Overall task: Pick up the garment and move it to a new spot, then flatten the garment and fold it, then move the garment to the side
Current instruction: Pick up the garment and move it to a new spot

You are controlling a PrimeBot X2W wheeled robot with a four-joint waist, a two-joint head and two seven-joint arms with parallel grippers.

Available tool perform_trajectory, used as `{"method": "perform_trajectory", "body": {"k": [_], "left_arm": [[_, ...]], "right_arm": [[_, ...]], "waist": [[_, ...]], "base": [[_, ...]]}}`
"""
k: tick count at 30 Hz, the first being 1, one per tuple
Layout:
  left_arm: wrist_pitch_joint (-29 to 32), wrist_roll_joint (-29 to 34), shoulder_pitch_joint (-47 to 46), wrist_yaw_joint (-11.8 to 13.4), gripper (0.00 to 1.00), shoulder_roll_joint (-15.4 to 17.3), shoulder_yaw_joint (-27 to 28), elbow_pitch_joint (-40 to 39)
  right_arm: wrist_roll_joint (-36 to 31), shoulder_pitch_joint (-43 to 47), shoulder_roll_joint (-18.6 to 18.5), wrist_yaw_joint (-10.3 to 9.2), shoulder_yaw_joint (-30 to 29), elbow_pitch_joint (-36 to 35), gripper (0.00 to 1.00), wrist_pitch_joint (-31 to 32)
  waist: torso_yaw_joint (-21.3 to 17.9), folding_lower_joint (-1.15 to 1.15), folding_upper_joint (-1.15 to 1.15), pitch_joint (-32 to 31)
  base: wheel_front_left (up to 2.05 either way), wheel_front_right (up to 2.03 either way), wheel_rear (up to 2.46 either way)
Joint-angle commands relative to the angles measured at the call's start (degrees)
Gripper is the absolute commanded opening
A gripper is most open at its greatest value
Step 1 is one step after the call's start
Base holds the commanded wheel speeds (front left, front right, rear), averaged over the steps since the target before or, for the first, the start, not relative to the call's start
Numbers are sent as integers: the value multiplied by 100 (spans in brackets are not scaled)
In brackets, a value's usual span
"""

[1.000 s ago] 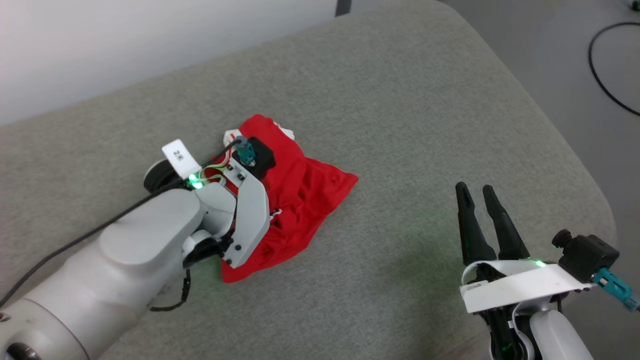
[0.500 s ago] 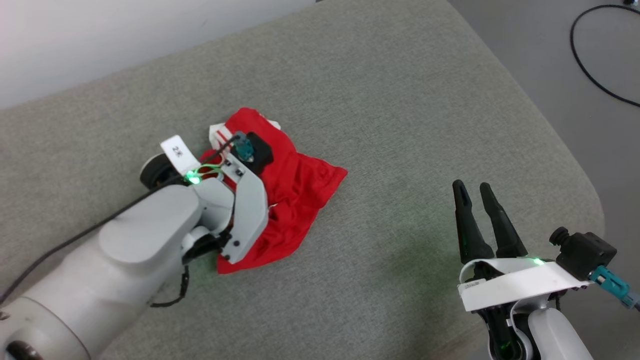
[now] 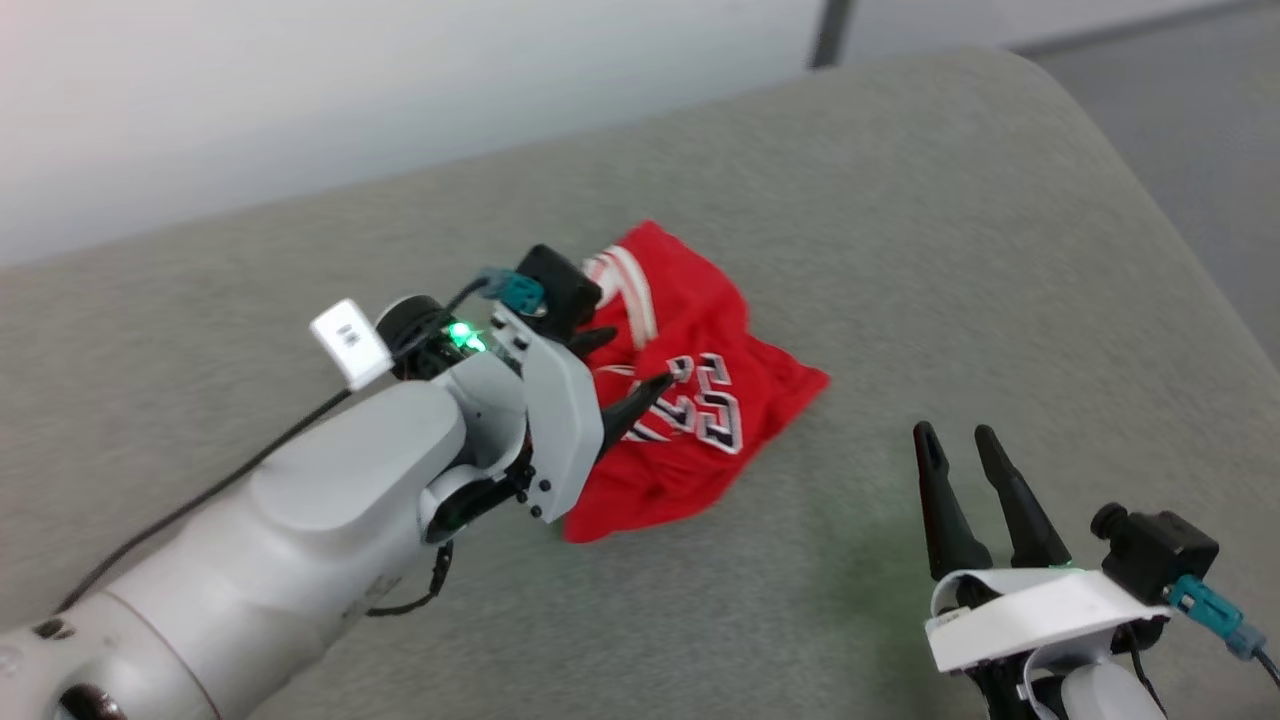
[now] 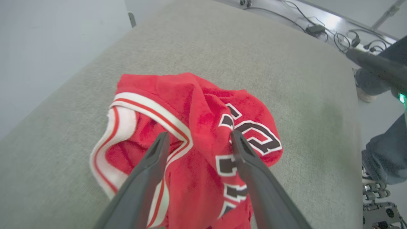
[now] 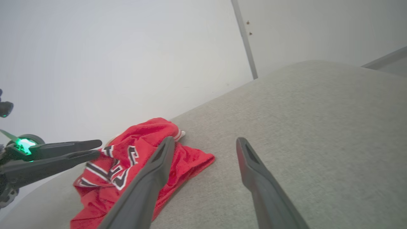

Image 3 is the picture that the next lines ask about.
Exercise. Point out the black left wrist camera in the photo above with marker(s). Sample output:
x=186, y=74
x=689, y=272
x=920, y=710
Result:
x=560, y=285

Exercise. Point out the dark vertical wall strip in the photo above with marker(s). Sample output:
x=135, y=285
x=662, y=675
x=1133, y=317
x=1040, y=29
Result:
x=832, y=30

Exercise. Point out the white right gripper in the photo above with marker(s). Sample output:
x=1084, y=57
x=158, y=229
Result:
x=1040, y=610

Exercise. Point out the red basketball jersey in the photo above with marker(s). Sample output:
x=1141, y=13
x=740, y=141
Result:
x=760, y=385

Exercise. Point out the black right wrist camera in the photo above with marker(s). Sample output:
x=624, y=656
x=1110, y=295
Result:
x=1165, y=550

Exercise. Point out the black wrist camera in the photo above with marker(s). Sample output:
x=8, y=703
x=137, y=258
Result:
x=1165, y=550
x=560, y=285

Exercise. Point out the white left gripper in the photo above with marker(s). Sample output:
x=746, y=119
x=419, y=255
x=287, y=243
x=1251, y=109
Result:
x=560, y=430

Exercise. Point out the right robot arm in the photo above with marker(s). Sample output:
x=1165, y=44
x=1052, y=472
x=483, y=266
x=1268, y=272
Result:
x=1100, y=695

